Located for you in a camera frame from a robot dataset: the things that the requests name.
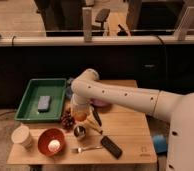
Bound black marker pen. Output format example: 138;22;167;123
92;108;102;126

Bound red bowl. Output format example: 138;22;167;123
38;128;66;157

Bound orange apple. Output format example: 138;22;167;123
74;113;87;122

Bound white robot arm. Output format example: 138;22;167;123
71;69;194;171

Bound green plastic tray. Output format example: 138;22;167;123
15;78;66;123

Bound black office chair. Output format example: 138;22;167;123
92;8;110;32

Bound white paper cup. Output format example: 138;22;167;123
11;125;33;148

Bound purple bowl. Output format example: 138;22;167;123
91;99;110;107

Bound white horizontal rail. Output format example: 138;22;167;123
0;35;194;47

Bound blue device on floor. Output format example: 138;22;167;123
153;135;168;154

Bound black remote control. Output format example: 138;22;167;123
100;136;122;159

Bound blue plastic cup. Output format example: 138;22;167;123
66;87;73;100

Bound small metal cup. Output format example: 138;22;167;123
74;125;86;140

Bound white right rail post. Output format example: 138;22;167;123
174;6;194;41

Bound white rail post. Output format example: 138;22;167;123
82;7;92;42
174;6;194;41

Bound yellow banana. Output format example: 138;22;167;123
85;119;103;134

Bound bunch of dark grapes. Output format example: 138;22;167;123
61;108;75;130

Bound grey blue sponge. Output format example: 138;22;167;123
38;96;51;112

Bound silver fork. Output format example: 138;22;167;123
71;146;103;154

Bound white egg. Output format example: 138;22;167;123
48;140;60;152

